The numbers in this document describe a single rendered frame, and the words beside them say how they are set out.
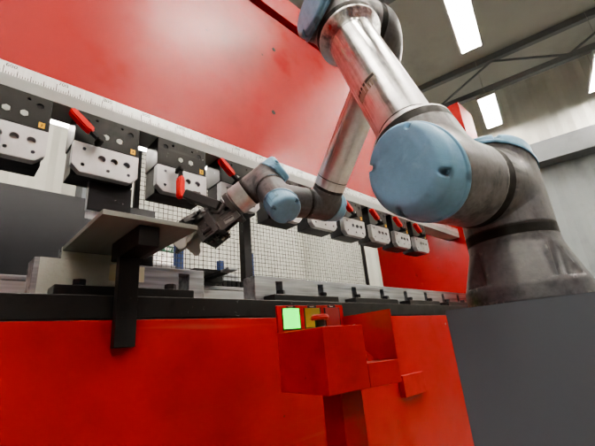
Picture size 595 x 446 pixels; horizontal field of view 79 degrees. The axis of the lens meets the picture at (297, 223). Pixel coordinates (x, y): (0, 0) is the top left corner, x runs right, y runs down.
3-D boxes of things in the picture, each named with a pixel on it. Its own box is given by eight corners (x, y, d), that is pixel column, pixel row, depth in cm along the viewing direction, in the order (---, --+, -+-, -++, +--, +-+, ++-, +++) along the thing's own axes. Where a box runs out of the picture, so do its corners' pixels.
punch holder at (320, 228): (312, 226, 137) (307, 186, 142) (297, 232, 142) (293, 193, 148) (337, 231, 147) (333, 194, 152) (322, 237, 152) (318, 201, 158)
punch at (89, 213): (85, 216, 85) (89, 180, 88) (83, 219, 86) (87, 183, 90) (129, 223, 92) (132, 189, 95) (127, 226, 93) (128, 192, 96)
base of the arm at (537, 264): (594, 298, 51) (570, 231, 54) (606, 290, 39) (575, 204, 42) (478, 311, 58) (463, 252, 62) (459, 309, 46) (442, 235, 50)
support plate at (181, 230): (102, 213, 62) (103, 208, 62) (62, 250, 79) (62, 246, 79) (197, 230, 74) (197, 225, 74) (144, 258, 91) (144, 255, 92)
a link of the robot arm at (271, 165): (280, 163, 86) (267, 149, 92) (243, 191, 86) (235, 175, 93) (296, 184, 91) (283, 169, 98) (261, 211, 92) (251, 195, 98)
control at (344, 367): (329, 396, 64) (318, 294, 70) (281, 392, 76) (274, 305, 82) (402, 381, 76) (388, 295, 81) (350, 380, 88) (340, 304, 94)
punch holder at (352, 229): (345, 233, 150) (340, 196, 156) (329, 239, 156) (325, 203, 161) (367, 238, 160) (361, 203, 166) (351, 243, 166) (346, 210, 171)
